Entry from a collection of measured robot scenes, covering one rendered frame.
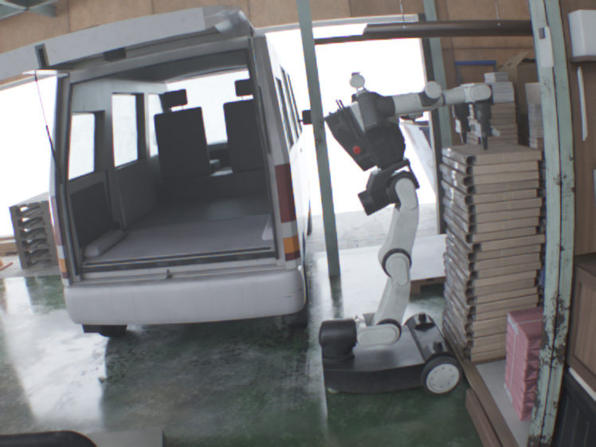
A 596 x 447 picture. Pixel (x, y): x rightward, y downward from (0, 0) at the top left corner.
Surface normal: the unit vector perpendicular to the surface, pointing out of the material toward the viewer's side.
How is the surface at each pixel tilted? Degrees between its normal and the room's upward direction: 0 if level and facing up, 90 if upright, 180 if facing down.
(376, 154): 101
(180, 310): 92
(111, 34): 106
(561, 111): 90
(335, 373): 90
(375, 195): 90
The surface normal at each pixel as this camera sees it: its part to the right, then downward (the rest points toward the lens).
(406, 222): -0.15, 0.59
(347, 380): -0.35, 0.24
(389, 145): 0.05, 0.39
